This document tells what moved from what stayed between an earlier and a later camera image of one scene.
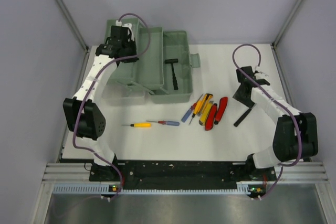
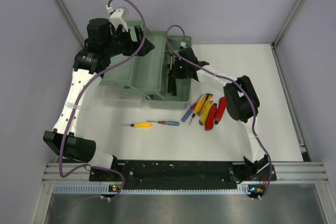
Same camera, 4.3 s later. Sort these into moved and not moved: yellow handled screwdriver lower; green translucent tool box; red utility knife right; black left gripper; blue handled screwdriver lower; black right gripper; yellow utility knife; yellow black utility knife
Moved: black left gripper; black right gripper
Not moved: green translucent tool box; yellow utility knife; red utility knife right; blue handled screwdriver lower; yellow black utility knife; yellow handled screwdriver lower
